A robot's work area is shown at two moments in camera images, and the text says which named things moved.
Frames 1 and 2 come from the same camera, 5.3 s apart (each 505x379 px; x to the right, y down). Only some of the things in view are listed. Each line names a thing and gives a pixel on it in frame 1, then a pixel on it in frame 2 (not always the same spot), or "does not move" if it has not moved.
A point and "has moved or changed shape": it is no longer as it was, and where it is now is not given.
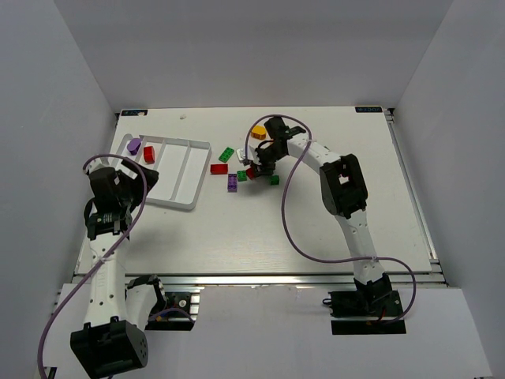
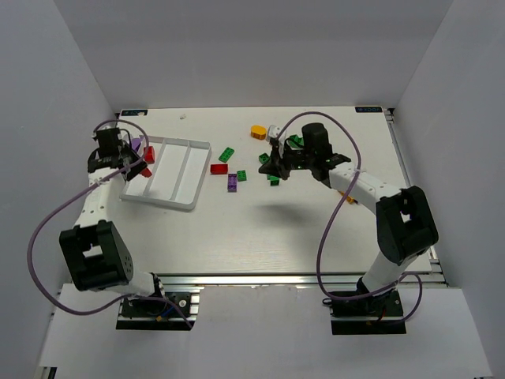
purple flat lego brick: x=232 y=183 does not move
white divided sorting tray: x=182 y=166 does not move
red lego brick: x=218 y=169 does not move
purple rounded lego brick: x=133 y=145 does not move
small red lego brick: x=250 y=173 has moved or changed shape
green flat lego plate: x=226 y=155 does not move
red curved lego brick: x=149 y=154 does not move
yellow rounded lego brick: x=259 y=132 does not move
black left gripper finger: x=151 y=177 to x=135 y=169
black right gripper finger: x=257 y=170 to x=288 y=160
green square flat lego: x=241 y=175 does not move
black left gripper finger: x=129 y=188 to x=132 y=156
